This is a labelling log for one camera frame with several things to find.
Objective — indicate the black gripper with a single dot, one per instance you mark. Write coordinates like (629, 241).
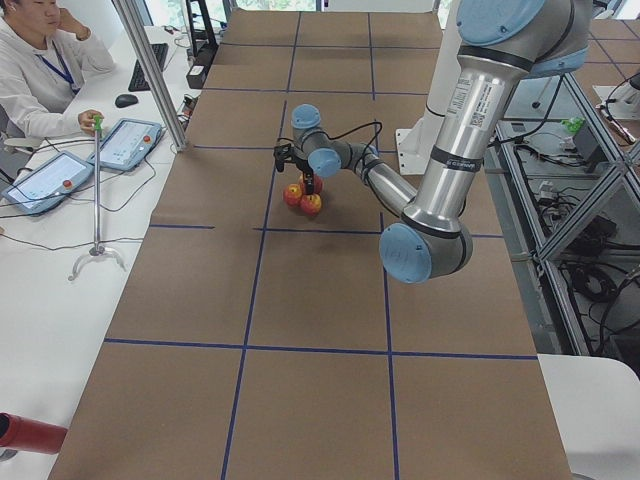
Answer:
(308, 183)

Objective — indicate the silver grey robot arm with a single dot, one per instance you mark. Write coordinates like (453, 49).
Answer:
(502, 43)

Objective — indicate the red yellow apple back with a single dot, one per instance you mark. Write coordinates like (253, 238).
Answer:
(319, 186)

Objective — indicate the red yellow apple left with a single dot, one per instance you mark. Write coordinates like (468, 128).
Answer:
(292, 195)

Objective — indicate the red yellow apple front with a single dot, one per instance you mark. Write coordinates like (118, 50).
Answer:
(311, 204)

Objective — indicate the black box on table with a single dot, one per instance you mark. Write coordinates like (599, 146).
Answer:
(196, 77)

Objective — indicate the brown paper table cover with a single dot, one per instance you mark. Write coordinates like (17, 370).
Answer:
(253, 342)

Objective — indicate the far blue teach pendant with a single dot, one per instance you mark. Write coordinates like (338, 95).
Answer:
(128, 143)

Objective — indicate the blue teach pendant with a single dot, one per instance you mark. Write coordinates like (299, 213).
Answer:
(128, 143)
(48, 185)

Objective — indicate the black computer mouse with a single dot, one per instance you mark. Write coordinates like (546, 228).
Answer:
(125, 100)

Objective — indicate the silver reacher grabber tool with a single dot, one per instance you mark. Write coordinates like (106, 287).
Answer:
(98, 250)

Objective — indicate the near blue teach pendant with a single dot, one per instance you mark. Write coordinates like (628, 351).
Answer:
(48, 185)

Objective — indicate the person in white hoodie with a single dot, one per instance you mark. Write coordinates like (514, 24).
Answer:
(45, 53)

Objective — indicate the red bottle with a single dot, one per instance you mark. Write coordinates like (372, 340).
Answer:
(25, 434)

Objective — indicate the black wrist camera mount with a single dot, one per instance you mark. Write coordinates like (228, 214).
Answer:
(284, 154)

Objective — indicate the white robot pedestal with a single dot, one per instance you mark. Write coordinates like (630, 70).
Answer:
(414, 145)

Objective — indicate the aluminium frame post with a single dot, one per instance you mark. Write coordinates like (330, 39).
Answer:
(132, 22)

